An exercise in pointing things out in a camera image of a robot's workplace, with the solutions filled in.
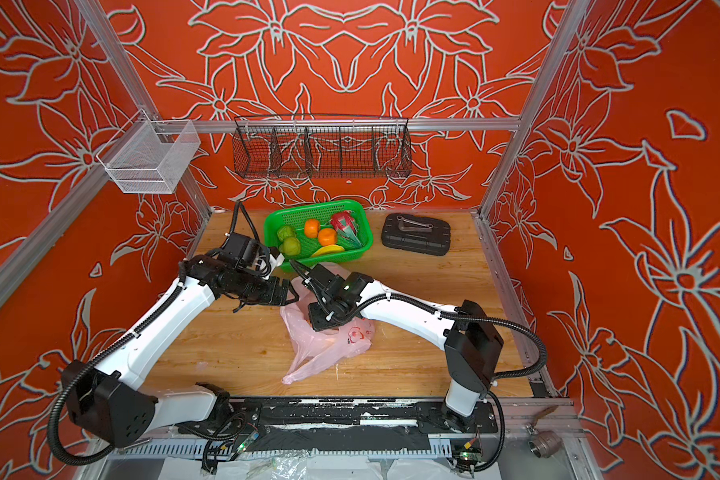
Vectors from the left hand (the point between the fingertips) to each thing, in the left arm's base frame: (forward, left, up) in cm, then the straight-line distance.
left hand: (286, 294), depth 76 cm
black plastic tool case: (+33, -38, -11) cm, 51 cm away
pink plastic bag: (-11, -8, -9) cm, 16 cm away
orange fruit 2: (+32, -6, -13) cm, 35 cm away
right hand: (-6, -6, -6) cm, 10 cm away
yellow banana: (+27, -6, -15) cm, 31 cm away
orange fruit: (+34, +1, -12) cm, 36 cm away
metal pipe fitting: (-27, -63, -14) cm, 70 cm away
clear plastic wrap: (-34, -3, -18) cm, 39 cm away
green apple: (+25, +6, -12) cm, 28 cm away
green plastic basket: (+40, +7, -11) cm, 42 cm away
